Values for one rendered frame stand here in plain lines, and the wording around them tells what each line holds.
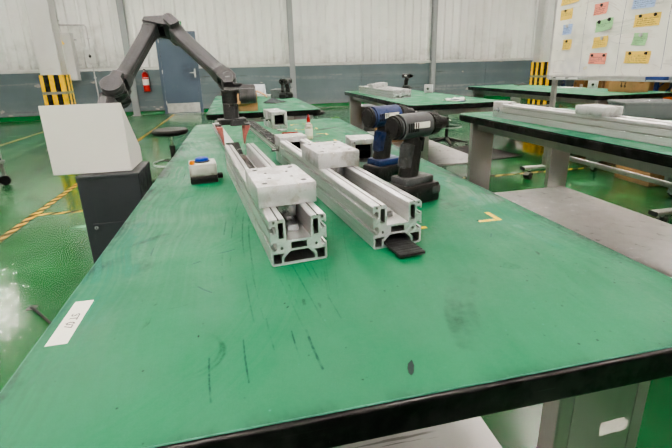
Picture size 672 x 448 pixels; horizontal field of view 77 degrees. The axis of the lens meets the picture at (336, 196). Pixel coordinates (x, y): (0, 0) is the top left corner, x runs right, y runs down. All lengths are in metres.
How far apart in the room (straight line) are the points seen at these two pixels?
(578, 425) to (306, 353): 0.45
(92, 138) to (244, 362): 1.24
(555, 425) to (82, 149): 1.51
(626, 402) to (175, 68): 12.17
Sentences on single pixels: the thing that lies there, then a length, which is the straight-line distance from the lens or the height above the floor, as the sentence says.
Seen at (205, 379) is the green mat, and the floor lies 0.78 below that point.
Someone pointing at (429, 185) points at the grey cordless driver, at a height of 0.82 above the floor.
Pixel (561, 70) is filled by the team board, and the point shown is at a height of 1.03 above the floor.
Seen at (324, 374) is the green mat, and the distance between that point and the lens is 0.51.
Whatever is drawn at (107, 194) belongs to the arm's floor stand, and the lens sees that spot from 1.65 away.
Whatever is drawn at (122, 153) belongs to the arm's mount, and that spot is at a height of 0.84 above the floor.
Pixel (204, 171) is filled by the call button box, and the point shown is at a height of 0.82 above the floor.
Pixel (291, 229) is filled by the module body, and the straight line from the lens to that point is 0.78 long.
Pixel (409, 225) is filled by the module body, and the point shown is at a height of 0.82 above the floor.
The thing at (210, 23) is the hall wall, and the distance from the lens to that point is 12.49.
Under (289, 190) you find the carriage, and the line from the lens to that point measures 0.79.
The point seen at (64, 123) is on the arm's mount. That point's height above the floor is 0.95.
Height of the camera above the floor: 1.11
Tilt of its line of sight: 17 degrees down
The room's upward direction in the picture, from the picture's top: 2 degrees counter-clockwise
